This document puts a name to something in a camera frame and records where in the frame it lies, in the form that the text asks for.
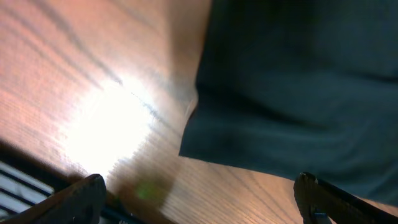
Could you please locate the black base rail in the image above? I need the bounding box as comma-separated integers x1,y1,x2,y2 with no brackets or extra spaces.
1,149,141,223

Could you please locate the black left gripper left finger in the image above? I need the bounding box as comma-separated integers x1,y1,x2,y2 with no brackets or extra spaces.
2,174,106,224

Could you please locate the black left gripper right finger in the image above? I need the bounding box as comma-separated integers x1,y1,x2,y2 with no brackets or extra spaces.
294,172,397,224

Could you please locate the black t-shirt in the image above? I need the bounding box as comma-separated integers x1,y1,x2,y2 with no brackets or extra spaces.
180,0,397,205

